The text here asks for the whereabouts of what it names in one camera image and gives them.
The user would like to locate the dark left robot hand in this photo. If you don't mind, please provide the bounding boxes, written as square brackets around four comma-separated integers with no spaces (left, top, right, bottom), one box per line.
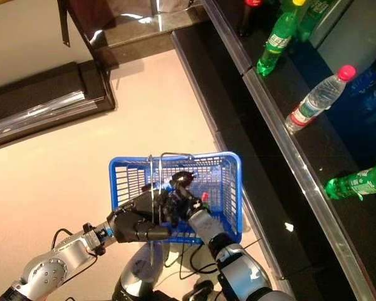
[107,184,170,244]

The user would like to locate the dark right robot hand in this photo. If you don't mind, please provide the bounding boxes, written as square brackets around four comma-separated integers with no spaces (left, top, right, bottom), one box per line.
[162,184,212,229]

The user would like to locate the cola bottle blue Pepsi label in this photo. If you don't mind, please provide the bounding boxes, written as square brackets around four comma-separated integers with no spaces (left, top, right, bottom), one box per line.
[161,171,197,195]

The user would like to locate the blue plastic shopping basket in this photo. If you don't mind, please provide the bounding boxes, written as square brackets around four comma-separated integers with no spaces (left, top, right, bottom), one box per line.
[108,151,243,245]

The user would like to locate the clear water bottle pink cap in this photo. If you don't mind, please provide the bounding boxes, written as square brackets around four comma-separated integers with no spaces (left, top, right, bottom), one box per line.
[284,65,357,135]

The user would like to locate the silver left robot leg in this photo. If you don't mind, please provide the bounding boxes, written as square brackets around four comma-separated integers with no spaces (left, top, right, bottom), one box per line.
[112,243,173,301]

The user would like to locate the black right robot foot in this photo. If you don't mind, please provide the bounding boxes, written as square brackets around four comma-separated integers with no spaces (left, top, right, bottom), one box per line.
[187,280,216,300]

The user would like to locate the black platform with clear edge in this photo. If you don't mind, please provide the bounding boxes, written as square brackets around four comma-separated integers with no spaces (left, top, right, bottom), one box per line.
[0,61,116,149]

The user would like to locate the black stepped display shelf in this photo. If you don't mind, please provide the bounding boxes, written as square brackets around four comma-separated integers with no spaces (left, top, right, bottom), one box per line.
[170,0,376,301]

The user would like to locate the glossy dark corner shelf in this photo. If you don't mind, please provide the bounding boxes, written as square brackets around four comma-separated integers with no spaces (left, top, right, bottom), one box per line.
[58,0,209,68]

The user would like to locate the green soda bottle yellow cap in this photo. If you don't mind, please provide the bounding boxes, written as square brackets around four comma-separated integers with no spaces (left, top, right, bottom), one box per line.
[324,163,376,201]
[256,0,306,77]

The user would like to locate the cola bottle red label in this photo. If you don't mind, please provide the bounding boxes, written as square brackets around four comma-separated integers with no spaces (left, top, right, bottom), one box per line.
[237,0,264,38]

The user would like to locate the black cable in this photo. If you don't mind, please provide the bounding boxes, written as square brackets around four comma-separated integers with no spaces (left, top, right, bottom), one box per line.
[164,241,222,280]
[51,228,98,277]

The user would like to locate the black metal bracket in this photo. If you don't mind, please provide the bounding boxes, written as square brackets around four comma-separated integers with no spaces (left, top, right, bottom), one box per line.
[56,0,71,48]

